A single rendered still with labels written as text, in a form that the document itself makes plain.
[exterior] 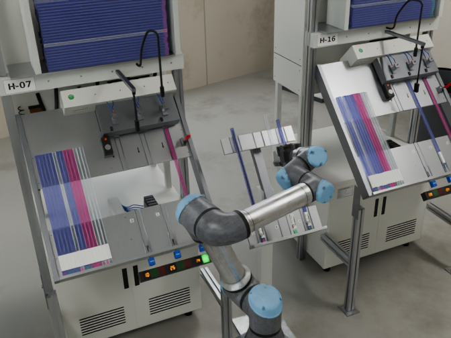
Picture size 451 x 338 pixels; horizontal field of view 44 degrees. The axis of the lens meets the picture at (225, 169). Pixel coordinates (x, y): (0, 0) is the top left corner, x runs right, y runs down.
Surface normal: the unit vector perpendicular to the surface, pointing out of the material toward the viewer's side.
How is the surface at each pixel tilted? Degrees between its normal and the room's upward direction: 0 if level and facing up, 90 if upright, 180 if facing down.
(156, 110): 44
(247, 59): 90
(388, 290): 0
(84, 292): 90
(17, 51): 90
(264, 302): 8
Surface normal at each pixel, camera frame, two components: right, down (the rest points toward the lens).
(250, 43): 0.59, 0.36
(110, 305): 0.40, 0.42
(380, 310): -0.02, -0.88
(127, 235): 0.26, -0.34
